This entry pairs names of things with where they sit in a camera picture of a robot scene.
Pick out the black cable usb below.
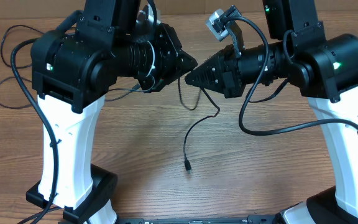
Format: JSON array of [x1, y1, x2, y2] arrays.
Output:
[[177, 76, 221, 174]]

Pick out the black cable silver plugs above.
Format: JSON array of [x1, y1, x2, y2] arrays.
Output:
[[0, 24, 45, 69]]

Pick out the black cable long thin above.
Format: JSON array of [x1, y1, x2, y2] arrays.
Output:
[[0, 76, 142, 110]]

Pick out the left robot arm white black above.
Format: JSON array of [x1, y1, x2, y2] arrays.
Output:
[[26, 0, 197, 223]]

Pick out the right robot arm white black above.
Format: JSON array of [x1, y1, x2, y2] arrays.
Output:
[[185, 0, 358, 224]]

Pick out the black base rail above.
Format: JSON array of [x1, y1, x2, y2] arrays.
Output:
[[57, 214, 282, 224]]

